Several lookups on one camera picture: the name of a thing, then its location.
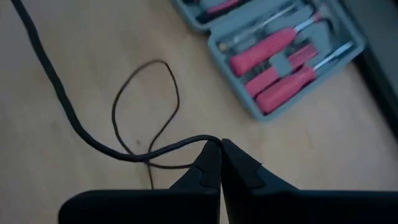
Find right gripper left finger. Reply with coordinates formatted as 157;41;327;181
58;139;222;224

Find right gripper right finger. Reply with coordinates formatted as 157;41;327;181
220;138;398;224

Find thin black cord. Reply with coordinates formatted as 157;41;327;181
11;0;223;190

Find grey plastic tool case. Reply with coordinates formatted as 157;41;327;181
169;0;367;123

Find silver metal tool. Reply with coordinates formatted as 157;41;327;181
217;4;298;52

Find red handled screwdriver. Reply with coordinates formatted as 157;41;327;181
255;42;354;115
229;14;323;78

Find short red tool handle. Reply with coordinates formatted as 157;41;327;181
244;44;320;98

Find red handled pliers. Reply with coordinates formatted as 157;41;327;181
195;0;249;24

